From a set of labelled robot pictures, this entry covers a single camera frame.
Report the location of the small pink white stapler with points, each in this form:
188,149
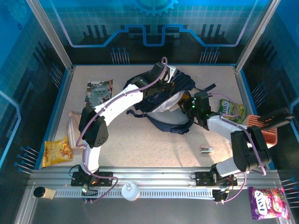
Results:
206,149

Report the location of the small black controller board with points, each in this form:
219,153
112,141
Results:
87,191
219,196

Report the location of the beige block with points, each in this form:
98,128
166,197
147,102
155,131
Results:
50,194

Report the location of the orange and white knife block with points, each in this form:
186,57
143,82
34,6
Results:
253,120

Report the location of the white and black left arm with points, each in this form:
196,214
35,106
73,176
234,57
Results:
116,102

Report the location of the white round lid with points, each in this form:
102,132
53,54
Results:
130,192

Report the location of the teal illustrated picture book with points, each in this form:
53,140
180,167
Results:
98,91

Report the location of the purple Fox's candy bag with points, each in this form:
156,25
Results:
268,203

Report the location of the green Fox's candy bag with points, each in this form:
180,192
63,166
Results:
233,108

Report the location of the aluminium mounting rail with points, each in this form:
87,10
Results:
151,177

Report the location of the navy blue backpack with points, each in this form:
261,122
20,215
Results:
184,80

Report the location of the black round knob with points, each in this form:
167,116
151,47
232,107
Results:
39,192

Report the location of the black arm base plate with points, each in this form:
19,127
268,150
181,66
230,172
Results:
106,182
201,178

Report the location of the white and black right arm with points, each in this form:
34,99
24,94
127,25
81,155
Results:
224,126

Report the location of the aluminium frame post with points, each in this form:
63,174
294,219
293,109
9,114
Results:
255,35
51,35

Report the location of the pink pencil pouch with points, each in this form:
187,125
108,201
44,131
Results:
71,130

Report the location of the yellow chips bag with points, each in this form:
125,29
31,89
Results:
57,151

